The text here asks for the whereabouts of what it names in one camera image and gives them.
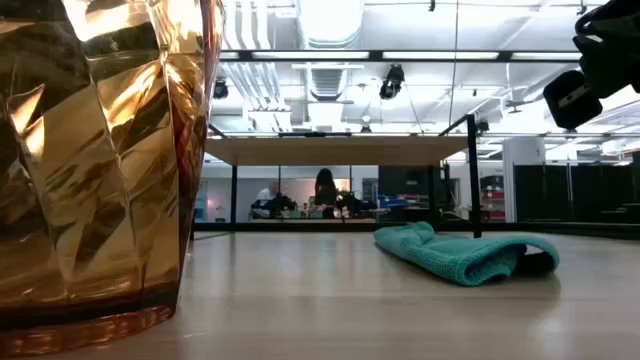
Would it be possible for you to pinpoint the amber faceted plastic cup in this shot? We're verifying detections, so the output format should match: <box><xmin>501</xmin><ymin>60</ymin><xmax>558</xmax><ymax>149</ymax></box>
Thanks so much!
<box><xmin>0</xmin><ymin>0</ymin><xmax>225</xmax><ymax>358</ymax></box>

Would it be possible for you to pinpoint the person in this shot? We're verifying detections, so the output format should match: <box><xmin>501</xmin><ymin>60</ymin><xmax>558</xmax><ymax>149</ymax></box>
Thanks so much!
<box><xmin>251</xmin><ymin>182</ymin><xmax>284</xmax><ymax>220</ymax></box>
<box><xmin>313</xmin><ymin>168</ymin><xmax>340</xmax><ymax>220</ymax></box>

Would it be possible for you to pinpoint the teal microfiber cloth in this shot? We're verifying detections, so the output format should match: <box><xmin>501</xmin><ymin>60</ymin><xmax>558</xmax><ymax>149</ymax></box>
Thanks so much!
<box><xmin>373</xmin><ymin>221</ymin><xmax>561</xmax><ymax>288</ymax></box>

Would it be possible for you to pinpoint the red storage rack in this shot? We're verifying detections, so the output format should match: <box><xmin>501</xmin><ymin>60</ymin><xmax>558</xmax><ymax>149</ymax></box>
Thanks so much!
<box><xmin>480</xmin><ymin>175</ymin><xmax>507</xmax><ymax>223</ymax></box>

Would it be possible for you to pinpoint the black room partition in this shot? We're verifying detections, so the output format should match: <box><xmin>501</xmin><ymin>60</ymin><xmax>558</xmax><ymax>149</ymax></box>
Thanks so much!
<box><xmin>513</xmin><ymin>163</ymin><xmax>640</xmax><ymax>225</ymax></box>

